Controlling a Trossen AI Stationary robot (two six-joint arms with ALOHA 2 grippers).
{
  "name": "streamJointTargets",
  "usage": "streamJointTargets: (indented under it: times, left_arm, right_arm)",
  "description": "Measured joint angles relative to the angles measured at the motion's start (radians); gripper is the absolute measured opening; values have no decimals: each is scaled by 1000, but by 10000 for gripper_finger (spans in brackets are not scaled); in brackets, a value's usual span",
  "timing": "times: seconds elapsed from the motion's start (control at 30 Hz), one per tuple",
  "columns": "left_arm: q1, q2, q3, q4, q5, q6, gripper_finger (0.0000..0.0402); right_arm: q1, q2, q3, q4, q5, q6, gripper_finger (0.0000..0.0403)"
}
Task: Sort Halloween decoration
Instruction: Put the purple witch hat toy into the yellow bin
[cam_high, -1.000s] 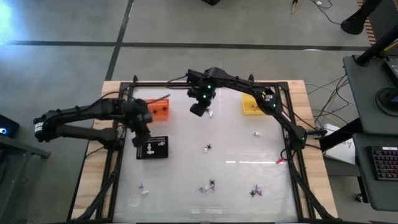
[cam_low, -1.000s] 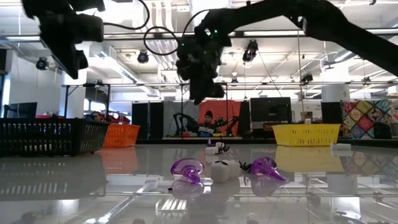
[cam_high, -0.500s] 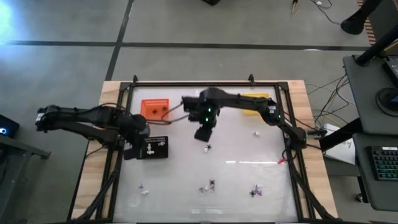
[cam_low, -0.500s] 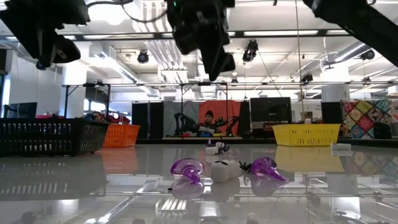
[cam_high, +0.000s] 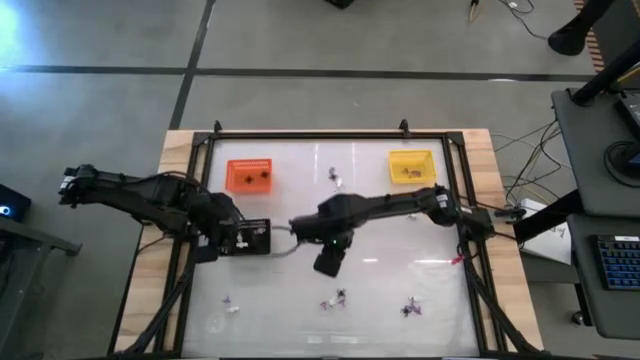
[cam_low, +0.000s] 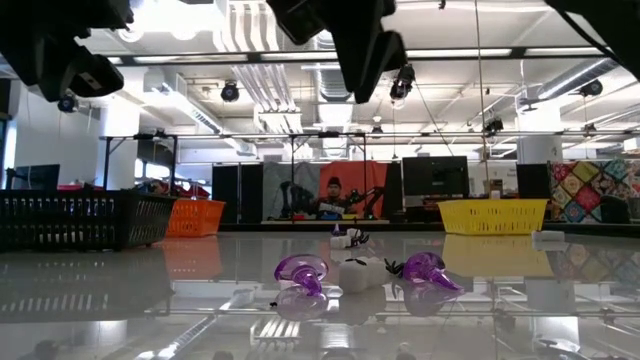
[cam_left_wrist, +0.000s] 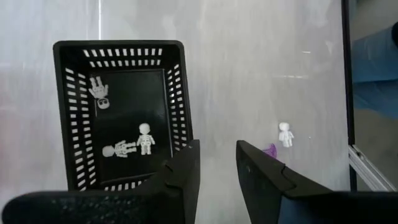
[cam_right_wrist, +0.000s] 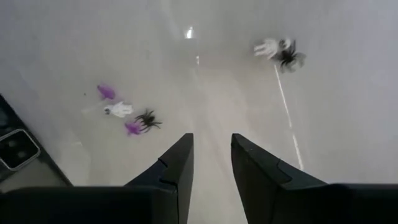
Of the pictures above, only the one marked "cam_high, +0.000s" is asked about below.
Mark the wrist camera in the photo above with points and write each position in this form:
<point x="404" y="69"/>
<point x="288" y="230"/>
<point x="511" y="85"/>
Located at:
<point x="206" y="251"/>
<point x="330" y="262"/>

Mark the person's foot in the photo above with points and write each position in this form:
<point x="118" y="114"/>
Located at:
<point x="567" y="40"/>

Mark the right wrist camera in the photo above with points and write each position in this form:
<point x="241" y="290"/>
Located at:
<point x="330" y="262"/>

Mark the black aluminium table frame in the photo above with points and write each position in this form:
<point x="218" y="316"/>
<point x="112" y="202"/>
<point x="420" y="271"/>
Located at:
<point x="325" y="135"/>

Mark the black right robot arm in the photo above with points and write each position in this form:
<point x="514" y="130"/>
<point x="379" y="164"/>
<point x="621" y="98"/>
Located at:
<point x="400" y="202"/>

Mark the grey metal stand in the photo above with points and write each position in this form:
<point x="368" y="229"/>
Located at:
<point x="30" y="237"/>

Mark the yellow plastic basket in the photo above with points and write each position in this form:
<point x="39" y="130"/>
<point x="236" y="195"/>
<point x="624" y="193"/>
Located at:
<point x="400" y="160"/>

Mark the white box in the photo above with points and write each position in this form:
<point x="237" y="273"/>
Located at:
<point x="545" y="240"/>

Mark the black device with blue light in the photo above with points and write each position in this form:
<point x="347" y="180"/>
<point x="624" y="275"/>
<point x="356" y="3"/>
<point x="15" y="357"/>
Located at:
<point x="15" y="200"/>

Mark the black round monitor base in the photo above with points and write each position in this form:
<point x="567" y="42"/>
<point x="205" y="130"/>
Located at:
<point x="620" y="160"/>

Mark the grey desk top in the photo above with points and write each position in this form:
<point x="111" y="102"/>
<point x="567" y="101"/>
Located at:
<point x="585" y="150"/>
<point x="585" y="300"/>

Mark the clear round plastic disc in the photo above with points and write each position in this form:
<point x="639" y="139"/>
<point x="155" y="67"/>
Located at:
<point x="215" y="322"/>

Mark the black plastic basket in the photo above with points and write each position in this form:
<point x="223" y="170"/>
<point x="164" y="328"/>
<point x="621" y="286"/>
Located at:
<point x="255" y="240"/>

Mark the orange plastic basket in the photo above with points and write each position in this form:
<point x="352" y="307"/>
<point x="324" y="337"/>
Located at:
<point x="237" y="172"/>

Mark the striped floor mat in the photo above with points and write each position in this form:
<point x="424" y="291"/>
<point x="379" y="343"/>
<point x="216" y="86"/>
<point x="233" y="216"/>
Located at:
<point x="595" y="50"/>

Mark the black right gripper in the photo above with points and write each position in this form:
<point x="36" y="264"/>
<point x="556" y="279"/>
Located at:
<point x="320" y="230"/>

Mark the black frame clamp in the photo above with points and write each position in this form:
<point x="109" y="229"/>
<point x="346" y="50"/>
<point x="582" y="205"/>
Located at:
<point x="217" y="126"/>
<point x="404" y="126"/>

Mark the small red tag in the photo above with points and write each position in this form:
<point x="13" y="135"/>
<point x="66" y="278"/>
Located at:
<point x="456" y="260"/>

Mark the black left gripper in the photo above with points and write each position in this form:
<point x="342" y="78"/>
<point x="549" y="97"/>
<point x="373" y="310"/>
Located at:
<point x="225" y="222"/>

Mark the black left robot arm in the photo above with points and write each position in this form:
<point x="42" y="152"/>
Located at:
<point x="150" y="192"/>

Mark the backlit black keyboard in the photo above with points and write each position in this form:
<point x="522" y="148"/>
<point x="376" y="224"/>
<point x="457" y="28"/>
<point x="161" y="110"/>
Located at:
<point x="620" y="262"/>

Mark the black desk leg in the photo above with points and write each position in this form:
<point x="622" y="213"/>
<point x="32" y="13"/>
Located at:
<point x="542" y="217"/>

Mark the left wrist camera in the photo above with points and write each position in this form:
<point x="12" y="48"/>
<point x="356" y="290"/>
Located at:
<point x="206" y="251"/>

